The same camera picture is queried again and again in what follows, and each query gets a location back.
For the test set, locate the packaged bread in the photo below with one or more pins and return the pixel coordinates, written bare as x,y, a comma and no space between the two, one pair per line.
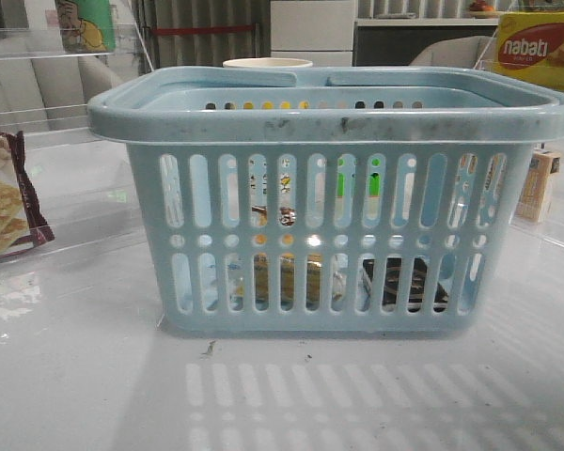
286,217

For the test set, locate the light blue plastic basket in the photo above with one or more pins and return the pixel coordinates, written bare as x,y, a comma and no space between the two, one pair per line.
376,162

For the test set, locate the white paper cup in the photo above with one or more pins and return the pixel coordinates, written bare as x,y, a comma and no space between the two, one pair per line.
268,63

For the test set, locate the white cabinet in background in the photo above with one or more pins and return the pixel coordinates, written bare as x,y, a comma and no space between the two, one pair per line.
319,31

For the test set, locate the clear acrylic shelf left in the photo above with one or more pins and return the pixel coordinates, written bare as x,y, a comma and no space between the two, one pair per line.
45,89

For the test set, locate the clear acrylic shelf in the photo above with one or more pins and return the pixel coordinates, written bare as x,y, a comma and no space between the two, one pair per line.
552,228
45,89

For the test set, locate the small beige snack box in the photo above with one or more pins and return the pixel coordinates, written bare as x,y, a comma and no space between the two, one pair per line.
536,196

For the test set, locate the clear acrylic shelf right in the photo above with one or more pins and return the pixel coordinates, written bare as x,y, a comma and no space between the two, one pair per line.
552,228

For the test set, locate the brown cracker package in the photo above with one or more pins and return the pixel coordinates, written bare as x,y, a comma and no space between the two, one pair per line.
22,225

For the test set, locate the green cartoon snack package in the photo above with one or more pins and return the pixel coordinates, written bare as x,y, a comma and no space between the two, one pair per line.
86,26

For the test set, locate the yellow nabati wafer box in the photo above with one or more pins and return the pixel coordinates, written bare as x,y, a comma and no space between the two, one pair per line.
530,47

